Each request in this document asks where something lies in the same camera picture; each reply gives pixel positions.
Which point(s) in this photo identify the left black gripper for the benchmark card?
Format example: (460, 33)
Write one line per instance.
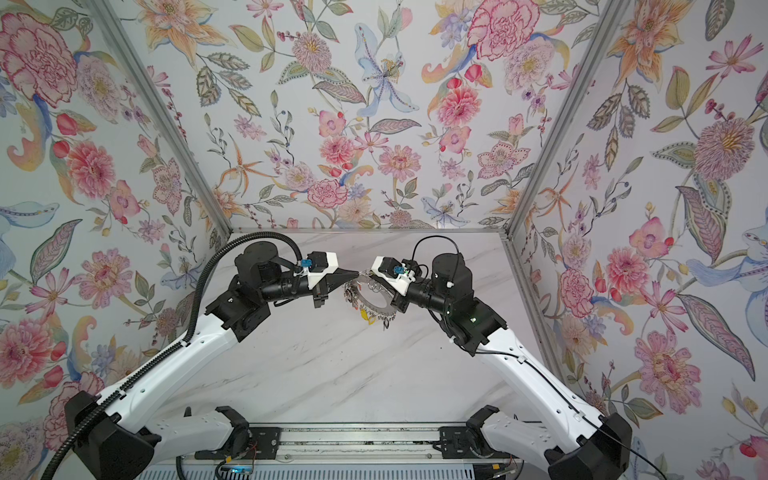
(321, 291)

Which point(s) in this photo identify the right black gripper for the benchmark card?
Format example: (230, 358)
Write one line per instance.
(401, 304)

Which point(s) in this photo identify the round steel key organizer disc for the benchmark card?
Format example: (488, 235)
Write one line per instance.
(371, 300)

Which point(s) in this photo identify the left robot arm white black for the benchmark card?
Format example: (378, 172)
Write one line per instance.
(116, 434)

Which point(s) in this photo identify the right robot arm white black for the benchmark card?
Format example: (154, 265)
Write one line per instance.
(571, 439)

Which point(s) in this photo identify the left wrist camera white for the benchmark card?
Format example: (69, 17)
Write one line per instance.
(317, 265)

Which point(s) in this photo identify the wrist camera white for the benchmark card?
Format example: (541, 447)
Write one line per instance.
(395, 276)
(317, 265)

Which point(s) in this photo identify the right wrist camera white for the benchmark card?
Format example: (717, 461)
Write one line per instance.
(395, 276)

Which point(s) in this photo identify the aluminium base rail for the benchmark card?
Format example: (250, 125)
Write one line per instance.
(364, 443)

